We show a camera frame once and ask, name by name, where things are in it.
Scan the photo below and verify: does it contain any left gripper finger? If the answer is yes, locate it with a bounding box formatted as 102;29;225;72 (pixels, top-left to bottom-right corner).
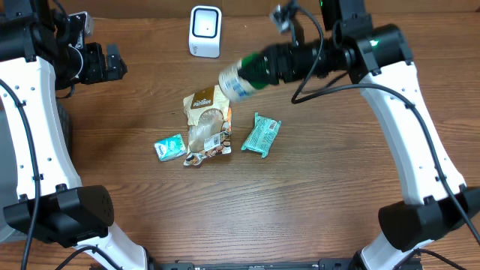
106;55;128;80
106;43;121;59

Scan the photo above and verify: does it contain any green capped white jar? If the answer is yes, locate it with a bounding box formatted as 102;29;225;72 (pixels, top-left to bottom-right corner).
218;52;267;102

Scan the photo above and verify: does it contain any teal snack bar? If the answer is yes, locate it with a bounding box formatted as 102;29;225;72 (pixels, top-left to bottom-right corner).
241;112;282;158

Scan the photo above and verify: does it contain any brown snack pouch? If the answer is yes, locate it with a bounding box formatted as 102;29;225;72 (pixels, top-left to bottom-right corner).
183;85;232;167

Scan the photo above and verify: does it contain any small teal tissue pack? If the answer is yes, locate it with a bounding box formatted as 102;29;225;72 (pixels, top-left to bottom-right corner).
154;133;187;162

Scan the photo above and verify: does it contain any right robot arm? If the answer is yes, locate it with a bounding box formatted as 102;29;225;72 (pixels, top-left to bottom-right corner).
259;1;479;269

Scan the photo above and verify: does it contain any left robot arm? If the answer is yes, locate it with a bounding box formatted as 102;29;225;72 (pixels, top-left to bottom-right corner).
1;0;155;269

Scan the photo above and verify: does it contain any white barcode scanner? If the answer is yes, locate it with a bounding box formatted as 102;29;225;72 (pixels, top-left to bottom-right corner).
188;5;222;59

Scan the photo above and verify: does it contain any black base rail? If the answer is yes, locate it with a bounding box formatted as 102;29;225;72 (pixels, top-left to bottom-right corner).
159;259;350;270

